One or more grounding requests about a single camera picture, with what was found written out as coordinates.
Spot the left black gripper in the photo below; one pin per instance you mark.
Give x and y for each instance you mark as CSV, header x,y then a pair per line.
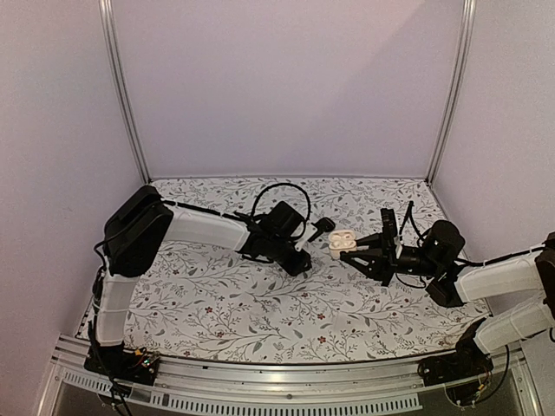
x,y
296,269

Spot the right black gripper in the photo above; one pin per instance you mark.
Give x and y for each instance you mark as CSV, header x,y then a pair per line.
x,y
381,266

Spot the white round earbud case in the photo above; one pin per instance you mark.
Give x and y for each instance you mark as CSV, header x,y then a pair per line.
x,y
341,241

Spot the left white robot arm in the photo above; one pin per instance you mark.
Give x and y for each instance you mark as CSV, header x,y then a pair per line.
x,y
147,222

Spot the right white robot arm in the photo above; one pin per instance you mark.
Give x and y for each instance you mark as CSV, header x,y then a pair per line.
x,y
452,282

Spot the floral tablecloth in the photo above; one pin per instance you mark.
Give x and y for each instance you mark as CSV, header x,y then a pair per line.
x,y
208,303

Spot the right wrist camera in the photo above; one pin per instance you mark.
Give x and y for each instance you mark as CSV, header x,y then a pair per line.
x,y
391,241

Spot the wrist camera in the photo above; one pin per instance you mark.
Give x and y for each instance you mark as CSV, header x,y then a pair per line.
x,y
391,241
313,231

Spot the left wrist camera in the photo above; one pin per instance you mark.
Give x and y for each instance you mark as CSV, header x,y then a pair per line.
x,y
313,231

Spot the front aluminium rail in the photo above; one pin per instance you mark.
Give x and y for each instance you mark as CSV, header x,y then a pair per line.
x,y
194,387

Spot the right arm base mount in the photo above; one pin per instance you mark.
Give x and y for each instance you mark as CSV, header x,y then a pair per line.
x,y
467,360

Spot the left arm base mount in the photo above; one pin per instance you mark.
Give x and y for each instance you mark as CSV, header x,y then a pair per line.
x,y
138,366

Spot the right aluminium frame post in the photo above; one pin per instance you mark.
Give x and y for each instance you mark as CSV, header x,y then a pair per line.
x,y
455,87

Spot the aluminium frame post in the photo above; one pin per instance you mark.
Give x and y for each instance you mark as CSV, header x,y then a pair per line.
x,y
108,24
455,87

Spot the left aluminium frame post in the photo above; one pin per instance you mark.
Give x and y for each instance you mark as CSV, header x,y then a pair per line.
x,y
108,24

